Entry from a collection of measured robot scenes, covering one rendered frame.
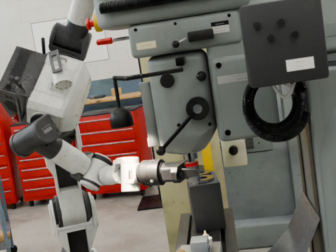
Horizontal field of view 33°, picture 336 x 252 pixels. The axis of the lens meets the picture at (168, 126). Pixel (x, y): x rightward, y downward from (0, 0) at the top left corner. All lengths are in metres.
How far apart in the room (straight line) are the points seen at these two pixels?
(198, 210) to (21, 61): 0.88
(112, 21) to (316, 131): 0.68
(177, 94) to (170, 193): 2.00
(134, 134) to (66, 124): 4.28
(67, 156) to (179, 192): 1.67
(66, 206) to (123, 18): 1.04
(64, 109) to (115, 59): 8.90
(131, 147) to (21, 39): 5.43
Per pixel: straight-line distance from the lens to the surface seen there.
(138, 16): 1.72
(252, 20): 1.47
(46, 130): 2.06
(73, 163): 2.14
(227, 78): 1.72
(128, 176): 1.94
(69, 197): 2.50
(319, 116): 1.71
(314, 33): 1.49
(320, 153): 1.73
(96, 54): 11.04
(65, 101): 2.12
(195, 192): 2.22
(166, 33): 1.72
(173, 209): 3.72
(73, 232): 2.59
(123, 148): 6.49
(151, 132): 1.85
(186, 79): 1.74
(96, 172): 2.16
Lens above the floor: 1.66
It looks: 8 degrees down
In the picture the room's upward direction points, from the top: 9 degrees counter-clockwise
